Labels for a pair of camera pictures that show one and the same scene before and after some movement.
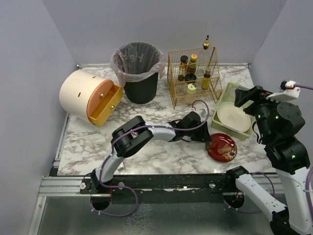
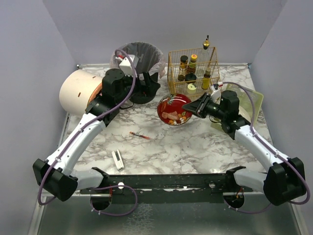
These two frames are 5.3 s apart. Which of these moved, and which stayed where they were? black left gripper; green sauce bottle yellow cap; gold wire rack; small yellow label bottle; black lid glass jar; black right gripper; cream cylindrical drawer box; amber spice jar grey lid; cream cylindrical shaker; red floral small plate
Moved: black right gripper; red floral small plate; black left gripper
Stayed: gold wire rack; amber spice jar grey lid; cream cylindrical drawer box; small yellow label bottle; black lid glass jar; green sauce bottle yellow cap; cream cylindrical shaker
